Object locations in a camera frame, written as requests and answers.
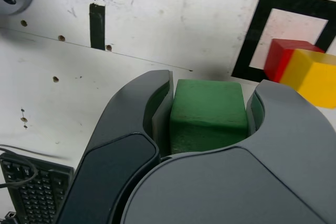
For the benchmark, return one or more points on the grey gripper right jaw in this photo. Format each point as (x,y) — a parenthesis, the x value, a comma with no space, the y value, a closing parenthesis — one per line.
(236,187)

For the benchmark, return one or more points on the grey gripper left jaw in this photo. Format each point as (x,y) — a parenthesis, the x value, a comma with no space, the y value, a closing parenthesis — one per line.
(118,129)

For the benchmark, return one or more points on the green cube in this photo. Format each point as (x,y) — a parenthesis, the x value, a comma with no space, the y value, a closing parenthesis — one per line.
(207,103)

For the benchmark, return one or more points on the yellow cube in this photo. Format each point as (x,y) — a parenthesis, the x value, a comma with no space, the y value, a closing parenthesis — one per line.
(315,85)

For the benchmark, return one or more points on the red cube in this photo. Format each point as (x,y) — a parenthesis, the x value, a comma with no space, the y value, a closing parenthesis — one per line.
(275,58)

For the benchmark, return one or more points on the black computer keyboard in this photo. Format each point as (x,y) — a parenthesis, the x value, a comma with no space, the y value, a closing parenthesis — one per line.
(39,197)

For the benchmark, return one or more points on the black tape strip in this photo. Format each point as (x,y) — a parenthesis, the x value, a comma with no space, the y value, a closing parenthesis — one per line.
(97,24)

